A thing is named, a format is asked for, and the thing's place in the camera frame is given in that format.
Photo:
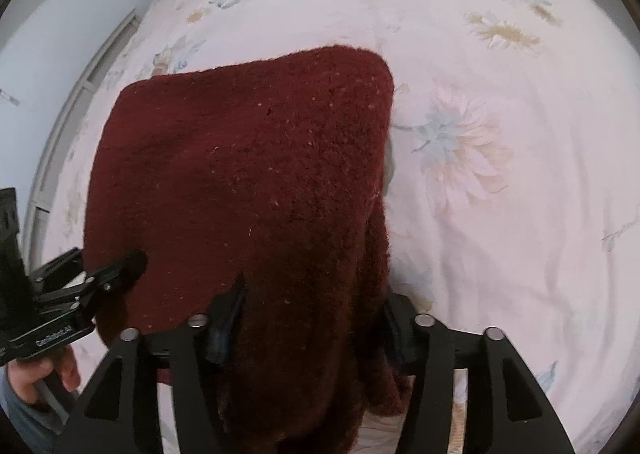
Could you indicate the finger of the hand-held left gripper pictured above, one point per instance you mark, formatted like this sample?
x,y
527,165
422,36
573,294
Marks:
x,y
60,266
120,271

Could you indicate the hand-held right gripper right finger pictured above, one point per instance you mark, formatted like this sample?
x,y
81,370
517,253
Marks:
x,y
397,334

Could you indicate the dark red knitted sweater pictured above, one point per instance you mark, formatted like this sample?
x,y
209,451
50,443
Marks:
x,y
250,159

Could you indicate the person's left hand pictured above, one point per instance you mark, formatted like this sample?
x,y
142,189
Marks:
x,y
30,376

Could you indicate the person's left forearm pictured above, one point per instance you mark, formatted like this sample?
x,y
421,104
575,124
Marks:
x,y
25,421

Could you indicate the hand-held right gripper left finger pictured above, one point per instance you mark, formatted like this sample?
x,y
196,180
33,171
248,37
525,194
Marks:
x,y
227,321

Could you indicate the white floral bedsheet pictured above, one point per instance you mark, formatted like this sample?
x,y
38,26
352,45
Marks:
x,y
500,184

